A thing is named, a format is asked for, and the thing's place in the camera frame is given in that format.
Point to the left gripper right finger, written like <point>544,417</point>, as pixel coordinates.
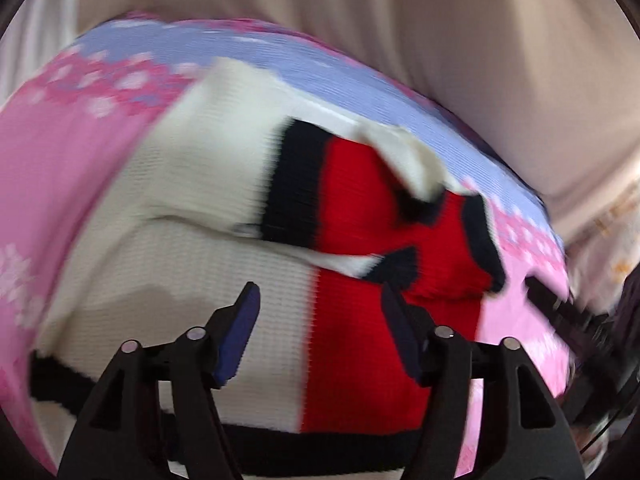
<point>522,433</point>

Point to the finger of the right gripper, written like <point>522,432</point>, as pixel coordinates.
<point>605,349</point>

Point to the white satin curtain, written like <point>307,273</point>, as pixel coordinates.
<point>39,30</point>

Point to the white red black knit sweater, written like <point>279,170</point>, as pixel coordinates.
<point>321,192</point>

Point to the beige draped cloth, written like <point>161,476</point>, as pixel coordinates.
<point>551,85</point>

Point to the pink floral bed sheet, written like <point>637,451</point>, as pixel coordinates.
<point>45,199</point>

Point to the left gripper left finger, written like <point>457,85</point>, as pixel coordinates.
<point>118,434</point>

